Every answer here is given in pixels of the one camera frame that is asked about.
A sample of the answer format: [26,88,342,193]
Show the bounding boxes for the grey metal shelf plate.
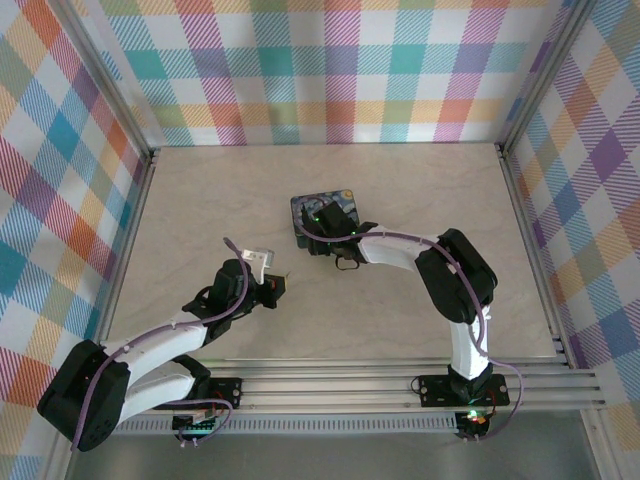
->
[64,432,601,480]

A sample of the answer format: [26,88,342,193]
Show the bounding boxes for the grey slotted cable duct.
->
[112,413,461,436]

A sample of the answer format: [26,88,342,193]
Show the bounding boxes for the aluminium frame post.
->
[52,0,161,161]
[492,0,601,154]

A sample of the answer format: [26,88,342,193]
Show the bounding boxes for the left controller circuit board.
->
[172,414,221,434]

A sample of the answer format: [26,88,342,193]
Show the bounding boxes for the aluminium mounting rail beam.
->
[114,355,606,414]

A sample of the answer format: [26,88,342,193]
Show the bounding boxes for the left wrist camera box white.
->
[238,247,276,275]

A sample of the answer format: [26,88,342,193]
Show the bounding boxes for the controller circuit board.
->
[457,409,491,432]
[172,414,221,434]

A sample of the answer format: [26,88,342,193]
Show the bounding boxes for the right controller circuit board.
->
[457,409,491,432]

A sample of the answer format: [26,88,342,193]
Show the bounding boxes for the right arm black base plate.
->
[418,372,511,409]

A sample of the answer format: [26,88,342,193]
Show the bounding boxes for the blue starry night tin box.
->
[289,187,362,251]

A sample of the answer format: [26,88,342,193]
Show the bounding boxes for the aluminium table side rail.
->
[497,142,576,369]
[87,147,161,351]

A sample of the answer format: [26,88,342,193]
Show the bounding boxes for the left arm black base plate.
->
[164,377,244,412]

